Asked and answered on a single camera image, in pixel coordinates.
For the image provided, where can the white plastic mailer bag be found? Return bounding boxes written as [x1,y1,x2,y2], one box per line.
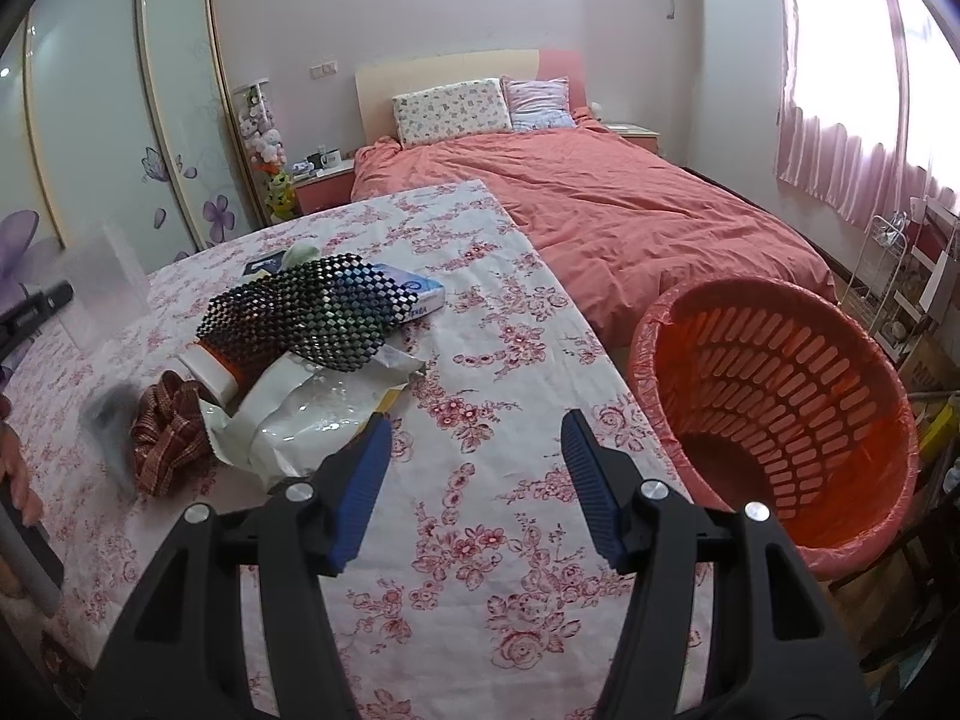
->
[200,344,427,489]

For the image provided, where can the clear plastic bag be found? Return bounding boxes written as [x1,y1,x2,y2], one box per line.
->
[46,224,149,353]

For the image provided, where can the red white paper cup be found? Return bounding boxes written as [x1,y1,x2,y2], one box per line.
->
[178,343,239,406]

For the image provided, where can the black white checkered mesh bag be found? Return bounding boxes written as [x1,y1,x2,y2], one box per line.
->
[197,254,402,372]

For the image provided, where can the red plaid scrunchie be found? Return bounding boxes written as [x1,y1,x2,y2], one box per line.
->
[130,371,213,497]

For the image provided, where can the person's left hand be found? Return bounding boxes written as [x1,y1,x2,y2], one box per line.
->
[0,395,44,527]

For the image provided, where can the floral pink white tablecloth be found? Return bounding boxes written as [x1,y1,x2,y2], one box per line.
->
[2,181,674,718]

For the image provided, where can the red plastic laundry basket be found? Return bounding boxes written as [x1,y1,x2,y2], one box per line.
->
[628,277,918,580]

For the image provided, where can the blue tissue pack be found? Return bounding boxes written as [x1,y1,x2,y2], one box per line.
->
[373,263,446,323]

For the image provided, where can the dark blue sock pack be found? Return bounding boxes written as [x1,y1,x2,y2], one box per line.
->
[241,250,286,280]

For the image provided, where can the light green towel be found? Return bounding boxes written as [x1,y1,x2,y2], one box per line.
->
[281,239,320,270]

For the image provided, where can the sliding wardrobe flower doors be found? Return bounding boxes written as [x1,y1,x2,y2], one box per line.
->
[2,0,262,284]

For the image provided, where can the bed with coral duvet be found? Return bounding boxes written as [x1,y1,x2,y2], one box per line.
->
[352,119,836,349]

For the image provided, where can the left pink nightstand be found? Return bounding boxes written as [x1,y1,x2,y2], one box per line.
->
[295,160,355,215]

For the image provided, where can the pink nightstand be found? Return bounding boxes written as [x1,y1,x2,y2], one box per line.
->
[295,160,355,215]
[604,122,661,154]

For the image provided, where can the plush toy hanging organizer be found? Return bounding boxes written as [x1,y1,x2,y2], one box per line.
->
[233,80,298,223]

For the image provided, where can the cluttered white desk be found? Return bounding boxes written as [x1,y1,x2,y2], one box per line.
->
[875,197,958,394]

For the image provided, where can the right pink nightstand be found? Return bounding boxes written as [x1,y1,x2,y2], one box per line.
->
[604,122,661,154]

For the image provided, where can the pink striped pillow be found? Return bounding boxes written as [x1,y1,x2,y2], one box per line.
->
[501,76,576,133]

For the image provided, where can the pink window curtain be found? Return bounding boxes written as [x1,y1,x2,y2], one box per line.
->
[771,0,960,235]

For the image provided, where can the white floral pillow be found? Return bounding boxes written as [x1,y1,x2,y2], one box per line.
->
[392,78,512,148]

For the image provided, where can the beige pink headboard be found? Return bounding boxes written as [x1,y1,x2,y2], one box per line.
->
[355,49,587,145]

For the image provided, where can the white wire rack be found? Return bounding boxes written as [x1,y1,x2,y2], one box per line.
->
[839,211,908,335]

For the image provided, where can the white wall socket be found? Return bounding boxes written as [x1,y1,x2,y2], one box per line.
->
[309,60,338,80]

